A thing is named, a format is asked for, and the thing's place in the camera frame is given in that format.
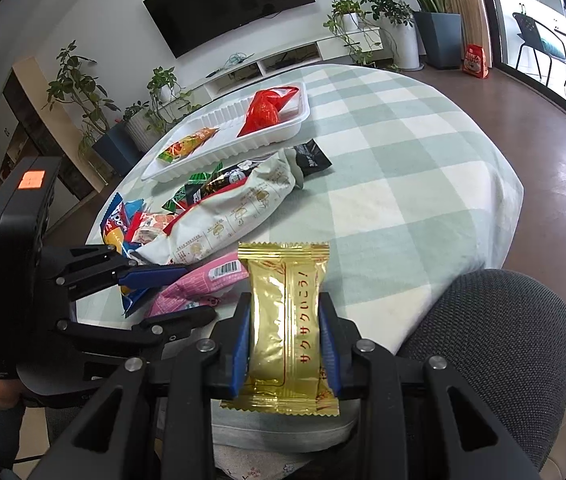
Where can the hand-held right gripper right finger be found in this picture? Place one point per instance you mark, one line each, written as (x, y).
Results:
(327, 355)

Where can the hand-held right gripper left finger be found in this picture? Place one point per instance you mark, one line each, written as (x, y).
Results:
(240, 350)

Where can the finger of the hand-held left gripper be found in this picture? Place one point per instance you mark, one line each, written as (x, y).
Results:
(183, 317)
(158, 274)

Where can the pink white snack packet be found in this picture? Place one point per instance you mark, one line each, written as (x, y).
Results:
(155, 225)

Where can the gold snack packet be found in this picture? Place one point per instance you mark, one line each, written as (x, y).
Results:
(283, 320)

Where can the dark blue snack packet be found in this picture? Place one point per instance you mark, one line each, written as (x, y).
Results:
(115, 225)

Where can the light blue snack packet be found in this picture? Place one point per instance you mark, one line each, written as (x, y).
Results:
(133, 207)

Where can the large white snack packet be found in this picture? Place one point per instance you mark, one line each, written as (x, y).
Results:
(233, 210)

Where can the black brown snack packet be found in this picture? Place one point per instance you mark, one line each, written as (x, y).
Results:
(223, 177)

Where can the white plastic tray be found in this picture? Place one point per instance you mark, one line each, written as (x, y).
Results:
(233, 115)

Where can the green striped snack packet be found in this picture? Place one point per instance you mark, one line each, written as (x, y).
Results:
(198, 178)

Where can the floral printed cloth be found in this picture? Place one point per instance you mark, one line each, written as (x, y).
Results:
(263, 467)

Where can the orange snack packet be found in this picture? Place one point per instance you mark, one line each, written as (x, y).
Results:
(185, 146)

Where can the dark square planter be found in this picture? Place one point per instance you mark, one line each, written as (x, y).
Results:
(115, 150)
(438, 40)

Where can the tall white ribbed pot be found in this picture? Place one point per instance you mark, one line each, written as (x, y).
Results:
(143, 135)
(405, 47)

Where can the grey fabric chair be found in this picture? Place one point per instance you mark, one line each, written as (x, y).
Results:
(488, 360)

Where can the small leafy plant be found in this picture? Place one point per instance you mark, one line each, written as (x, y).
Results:
(133, 110)

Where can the small white pot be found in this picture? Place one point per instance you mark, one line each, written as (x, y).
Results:
(165, 92)
(350, 22)

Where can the tall thin-stemmed plant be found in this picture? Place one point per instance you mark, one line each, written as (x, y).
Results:
(75, 85)

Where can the red snack packet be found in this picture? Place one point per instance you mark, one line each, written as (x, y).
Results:
(263, 110)

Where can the green white checked tablecloth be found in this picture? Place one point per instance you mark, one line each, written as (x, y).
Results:
(388, 170)

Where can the trailing pothos plant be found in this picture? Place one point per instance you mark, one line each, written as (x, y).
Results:
(163, 77)
(345, 7)

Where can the black flat television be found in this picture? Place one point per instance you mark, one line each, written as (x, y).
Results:
(228, 0)

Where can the white low television cabinet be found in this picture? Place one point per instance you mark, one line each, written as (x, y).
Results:
(330, 47)

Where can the red bag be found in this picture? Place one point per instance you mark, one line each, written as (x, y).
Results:
(475, 62)

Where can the bushy green plant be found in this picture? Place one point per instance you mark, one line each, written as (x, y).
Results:
(388, 7)

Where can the black framed glass door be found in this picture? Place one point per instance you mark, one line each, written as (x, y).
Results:
(490, 20)

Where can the beige striped curtain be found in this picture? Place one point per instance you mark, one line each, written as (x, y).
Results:
(465, 5)

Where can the black patio chair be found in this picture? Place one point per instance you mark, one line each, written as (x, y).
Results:
(533, 35)

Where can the wooden wall cabinet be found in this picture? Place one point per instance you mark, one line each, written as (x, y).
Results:
(18, 125)

